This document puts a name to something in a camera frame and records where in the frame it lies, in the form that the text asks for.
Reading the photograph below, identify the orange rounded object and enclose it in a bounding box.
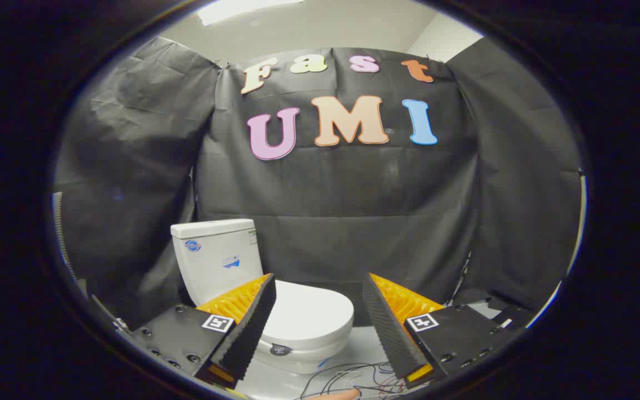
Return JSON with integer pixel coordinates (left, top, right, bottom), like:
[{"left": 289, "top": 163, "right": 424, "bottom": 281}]
[{"left": 306, "top": 388, "right": 361, "bottom": 400}]

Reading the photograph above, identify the grey ribbed hose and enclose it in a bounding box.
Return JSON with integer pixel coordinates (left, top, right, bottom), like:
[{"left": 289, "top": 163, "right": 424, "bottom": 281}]
[{"left": 52, "top": 192, "right": 77, "bottom": 278}]

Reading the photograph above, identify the black backdrop cloth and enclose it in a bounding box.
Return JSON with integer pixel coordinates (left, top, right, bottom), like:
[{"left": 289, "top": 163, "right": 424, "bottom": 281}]
[{"left": 53, "top": 36, "right": 583, "bottom": 329}]

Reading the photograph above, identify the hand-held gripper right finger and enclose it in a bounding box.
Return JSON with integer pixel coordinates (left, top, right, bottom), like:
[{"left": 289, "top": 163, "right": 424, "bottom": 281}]
[{"left": 362, "top": 273, "right": 514, "bottom": 389}]

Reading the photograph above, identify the white toilet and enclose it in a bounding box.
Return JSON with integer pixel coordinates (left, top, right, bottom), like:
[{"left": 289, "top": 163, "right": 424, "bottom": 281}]
[{"left": 171, "top": 219, "right": 355, "bottom": 374}]

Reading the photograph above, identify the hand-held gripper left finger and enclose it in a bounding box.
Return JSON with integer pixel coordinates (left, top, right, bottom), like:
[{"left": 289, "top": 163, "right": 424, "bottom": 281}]
[{"left": 131, "top": 272, "right": 277, "bottom": 389}]

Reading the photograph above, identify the white toilet lid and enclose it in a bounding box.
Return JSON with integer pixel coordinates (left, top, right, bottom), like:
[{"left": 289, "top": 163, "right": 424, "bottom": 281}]
[{"left": 262, "top": 279, "right": 355, "bottom": 352}]

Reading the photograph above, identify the tangle of thin cables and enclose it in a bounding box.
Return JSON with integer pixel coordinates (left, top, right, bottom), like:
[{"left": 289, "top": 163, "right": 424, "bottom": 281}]
[{"left": 298, "top": 361, "right": 409, "bottom": 400}]

